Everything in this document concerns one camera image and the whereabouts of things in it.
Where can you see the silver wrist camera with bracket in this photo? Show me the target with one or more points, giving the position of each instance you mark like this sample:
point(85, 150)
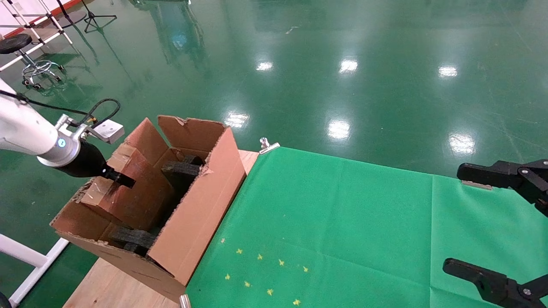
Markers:
point(109, 131)

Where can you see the black round swivel stool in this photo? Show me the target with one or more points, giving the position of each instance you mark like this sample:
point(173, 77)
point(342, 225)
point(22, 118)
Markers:
point(15, 42)

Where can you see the large green tablecloth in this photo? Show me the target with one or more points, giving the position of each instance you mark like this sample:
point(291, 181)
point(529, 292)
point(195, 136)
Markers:
point(364, 222)

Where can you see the small brown cardboard box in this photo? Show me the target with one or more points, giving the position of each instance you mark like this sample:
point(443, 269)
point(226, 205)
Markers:
point(141, 201)

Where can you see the large open cardboard carton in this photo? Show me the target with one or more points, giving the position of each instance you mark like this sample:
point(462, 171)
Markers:
point(201, 214)

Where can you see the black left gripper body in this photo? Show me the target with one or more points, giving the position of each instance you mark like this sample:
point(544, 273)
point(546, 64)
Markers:
point(85, 161)

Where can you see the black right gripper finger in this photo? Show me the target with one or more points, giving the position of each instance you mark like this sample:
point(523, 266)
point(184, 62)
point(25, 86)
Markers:
point(505, 291)
point(513, 175)

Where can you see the white pipe rack frame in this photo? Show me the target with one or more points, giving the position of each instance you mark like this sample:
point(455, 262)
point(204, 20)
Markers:
point(47, 40)

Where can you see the black foam block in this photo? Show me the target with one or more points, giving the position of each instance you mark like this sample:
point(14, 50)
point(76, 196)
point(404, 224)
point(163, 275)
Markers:
point(132, 237)
point(180, 170)

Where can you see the white pipe table frame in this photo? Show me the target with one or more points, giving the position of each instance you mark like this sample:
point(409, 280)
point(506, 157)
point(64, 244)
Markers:
point(25, 254)

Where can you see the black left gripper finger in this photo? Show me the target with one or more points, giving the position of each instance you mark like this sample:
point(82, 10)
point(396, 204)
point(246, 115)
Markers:
point(120, 178)

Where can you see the black tripod stand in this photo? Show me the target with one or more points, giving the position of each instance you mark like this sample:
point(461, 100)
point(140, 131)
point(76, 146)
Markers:
point(91, 16)

